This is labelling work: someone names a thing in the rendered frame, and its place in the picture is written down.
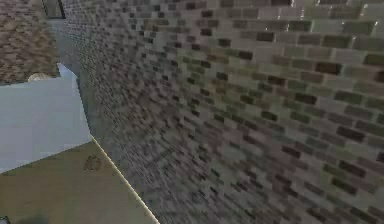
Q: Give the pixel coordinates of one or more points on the beige round object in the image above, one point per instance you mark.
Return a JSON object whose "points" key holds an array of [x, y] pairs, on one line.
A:
{"points": [[39, 77]]}

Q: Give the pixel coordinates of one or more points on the black framed window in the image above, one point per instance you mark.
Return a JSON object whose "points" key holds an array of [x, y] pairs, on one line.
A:
{"points": [[52, 8]]}

